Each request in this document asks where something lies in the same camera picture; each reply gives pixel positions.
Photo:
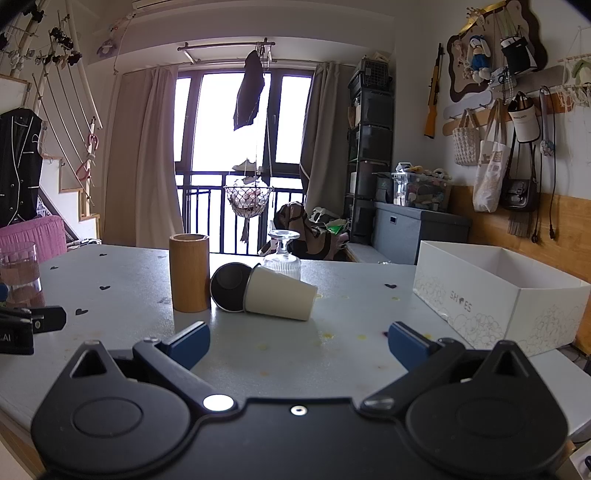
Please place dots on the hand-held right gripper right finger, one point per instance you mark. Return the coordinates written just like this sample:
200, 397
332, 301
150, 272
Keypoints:
408, 345

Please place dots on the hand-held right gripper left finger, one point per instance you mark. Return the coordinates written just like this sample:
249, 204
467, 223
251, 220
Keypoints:
190, 345

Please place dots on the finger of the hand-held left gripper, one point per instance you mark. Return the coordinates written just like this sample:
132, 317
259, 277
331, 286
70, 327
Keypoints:
48, 318

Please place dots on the white paper cup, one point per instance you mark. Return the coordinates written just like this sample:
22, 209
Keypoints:
281, 295

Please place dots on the brown leather shoulder bag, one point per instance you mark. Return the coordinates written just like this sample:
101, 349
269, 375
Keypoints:
519, 194

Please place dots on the black cup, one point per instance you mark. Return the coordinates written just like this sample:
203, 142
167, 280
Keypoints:
228, 286

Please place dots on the bamboo cup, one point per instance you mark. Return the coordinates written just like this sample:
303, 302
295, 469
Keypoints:
189, 272

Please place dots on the clear drinking glass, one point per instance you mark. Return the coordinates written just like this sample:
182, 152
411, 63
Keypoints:
21, 277

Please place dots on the white shoe box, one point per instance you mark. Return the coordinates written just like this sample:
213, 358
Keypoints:
485, 314

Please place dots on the grey storage cabinet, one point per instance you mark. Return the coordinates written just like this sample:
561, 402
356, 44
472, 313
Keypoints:
415, 230

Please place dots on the clear ribbed glass goblet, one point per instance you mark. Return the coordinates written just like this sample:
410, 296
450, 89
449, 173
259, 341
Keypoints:
282, 265

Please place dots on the wooden staircase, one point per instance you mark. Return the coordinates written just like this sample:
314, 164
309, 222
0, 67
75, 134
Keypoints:
74, 198

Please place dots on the black balcony railing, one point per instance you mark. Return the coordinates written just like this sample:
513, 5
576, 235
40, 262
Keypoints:
203, 207

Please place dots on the clear plastic storage box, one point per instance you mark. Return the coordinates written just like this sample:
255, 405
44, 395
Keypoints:
422, 191

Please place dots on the pile of clothes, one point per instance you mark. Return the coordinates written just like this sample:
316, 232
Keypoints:
304, 230

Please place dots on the black jacket with white trim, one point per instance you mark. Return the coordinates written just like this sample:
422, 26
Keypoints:
18, 166

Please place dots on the beige curtain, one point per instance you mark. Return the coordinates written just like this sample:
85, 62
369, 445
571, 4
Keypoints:
138, 157
323, 134

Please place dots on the canvas tote bag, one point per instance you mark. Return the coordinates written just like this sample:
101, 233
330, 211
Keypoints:
489, 175

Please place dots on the black shelf unit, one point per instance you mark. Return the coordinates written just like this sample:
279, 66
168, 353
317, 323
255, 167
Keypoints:
371, 138

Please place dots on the white knitted bag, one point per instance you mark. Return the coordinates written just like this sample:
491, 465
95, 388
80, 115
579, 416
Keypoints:
466, 143

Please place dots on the toy rifle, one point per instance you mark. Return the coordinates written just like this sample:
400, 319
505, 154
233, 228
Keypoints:
432, 101

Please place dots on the white bucket bag black trim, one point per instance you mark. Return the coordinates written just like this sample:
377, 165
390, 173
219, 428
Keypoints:
524, 122

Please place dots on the dark hanging garment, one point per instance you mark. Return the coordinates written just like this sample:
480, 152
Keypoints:
249, 92

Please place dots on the grey pet carrier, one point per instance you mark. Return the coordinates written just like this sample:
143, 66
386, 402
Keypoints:
371, 71

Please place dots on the plush doll in blue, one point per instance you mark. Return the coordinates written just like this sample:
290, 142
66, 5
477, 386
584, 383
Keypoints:
479, 55

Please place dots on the metal drying rod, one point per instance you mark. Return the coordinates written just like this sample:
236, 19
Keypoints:
217, 45

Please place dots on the black and white handbag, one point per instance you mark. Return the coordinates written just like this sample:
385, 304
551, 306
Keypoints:
515, 53

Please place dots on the white air conditioner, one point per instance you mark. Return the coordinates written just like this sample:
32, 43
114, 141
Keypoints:
154, 3

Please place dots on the brown wavy wall board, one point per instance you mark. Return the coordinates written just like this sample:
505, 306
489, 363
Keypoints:
535, 27

